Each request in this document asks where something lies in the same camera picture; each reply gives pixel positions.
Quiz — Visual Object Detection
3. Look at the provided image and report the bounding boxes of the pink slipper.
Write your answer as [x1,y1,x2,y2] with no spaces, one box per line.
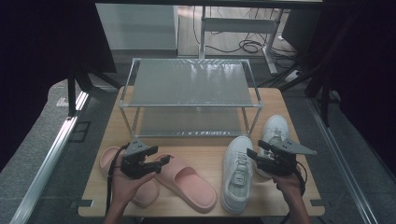
[153,153,218,214]
[99,146,160,209]

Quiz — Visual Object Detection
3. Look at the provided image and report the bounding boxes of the white cabinet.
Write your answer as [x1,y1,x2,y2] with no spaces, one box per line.
[95,3,179,50]

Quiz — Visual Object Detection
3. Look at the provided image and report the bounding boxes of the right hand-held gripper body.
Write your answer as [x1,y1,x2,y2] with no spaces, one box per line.
[258,138,318,177]

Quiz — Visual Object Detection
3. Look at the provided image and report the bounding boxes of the person's left hand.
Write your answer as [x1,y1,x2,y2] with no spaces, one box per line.
[111,155,157,204]

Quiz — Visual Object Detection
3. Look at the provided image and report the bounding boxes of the aluminium rail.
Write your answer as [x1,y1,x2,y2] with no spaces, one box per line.
[8,91,90,224]
[306,96,379,224]

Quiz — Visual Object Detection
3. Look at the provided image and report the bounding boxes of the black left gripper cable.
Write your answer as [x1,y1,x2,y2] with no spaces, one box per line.
[105,143,130,216]

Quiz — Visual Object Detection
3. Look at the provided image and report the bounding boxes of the white desk frame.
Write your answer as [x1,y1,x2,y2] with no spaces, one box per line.
[199,6,286,76]

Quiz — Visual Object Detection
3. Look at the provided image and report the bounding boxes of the black metal stand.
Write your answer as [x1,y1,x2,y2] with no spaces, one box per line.
[258,62,359,127]
[66,62,122,118]

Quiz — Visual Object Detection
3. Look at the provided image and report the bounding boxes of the metal two-tier shoe rack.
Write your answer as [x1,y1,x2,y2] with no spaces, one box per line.
[119,58,264,138]

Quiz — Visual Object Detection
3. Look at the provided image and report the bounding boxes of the dark curtain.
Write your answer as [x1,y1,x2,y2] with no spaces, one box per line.
[0,0,118,172]
[311,0,396,175]

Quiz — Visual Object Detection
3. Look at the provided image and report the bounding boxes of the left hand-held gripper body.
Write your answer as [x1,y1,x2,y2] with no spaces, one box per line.
[120,138,150,180]

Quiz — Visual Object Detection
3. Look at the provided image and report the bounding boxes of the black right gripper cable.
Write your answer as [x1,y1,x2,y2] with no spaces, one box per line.
[279,160,309,224]

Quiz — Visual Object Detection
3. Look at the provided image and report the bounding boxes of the white power strip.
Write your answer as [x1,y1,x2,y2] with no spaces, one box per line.
[283,68,303,83]

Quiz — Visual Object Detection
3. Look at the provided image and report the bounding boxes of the person's right hand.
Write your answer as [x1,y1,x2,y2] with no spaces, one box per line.
[273,172,305,200]

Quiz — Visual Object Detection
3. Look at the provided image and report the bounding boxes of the black box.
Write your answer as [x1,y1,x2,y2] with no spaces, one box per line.
[281,8,321,54]

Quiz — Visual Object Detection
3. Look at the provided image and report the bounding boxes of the black floor cables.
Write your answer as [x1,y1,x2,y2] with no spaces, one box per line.
[192,6,297,60]

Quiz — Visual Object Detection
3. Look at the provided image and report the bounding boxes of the black floor plate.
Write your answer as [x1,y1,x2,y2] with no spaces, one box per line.
[69,120,92,144]

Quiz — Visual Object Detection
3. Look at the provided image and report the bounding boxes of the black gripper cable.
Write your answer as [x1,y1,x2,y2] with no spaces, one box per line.
[105,143,130,216]
[279,160,309,224]

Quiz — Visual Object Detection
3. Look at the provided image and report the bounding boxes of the white sneaker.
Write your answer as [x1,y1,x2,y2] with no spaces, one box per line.
[220,135,255,215]
[255,115,290,179]

